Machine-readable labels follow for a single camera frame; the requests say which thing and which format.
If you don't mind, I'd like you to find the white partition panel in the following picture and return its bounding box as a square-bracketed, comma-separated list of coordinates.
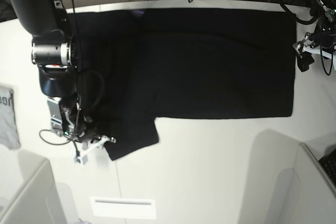
[1, 150, 81, 223]
[272, 142, 336, 224]

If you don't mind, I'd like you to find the white left partition panel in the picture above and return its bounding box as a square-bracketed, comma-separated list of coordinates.
[1, 150, 81, 223]

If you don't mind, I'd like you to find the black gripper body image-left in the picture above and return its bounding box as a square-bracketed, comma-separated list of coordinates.
[47, 97, 105, 145]

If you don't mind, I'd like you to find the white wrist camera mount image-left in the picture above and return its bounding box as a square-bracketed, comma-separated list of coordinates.
[72, 140, 111, 166]

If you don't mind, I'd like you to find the white paper label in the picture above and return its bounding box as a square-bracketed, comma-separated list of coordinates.
[90, 197, 156, 219]

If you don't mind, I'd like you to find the white right partition panel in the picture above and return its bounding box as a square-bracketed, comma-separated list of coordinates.
[272, 142, 336, 224]

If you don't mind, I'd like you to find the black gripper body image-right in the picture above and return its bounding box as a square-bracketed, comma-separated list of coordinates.
[293, 32, 335, 59]

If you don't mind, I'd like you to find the black T-shirt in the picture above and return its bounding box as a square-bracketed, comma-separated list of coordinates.
[69, 8, 296, 160]

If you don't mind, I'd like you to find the grey folded T-shirt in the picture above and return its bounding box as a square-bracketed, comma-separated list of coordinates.
[1, 86, 21, 150]

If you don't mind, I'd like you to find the black keyboard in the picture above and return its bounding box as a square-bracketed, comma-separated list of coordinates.
[319, 150, 336, 185]

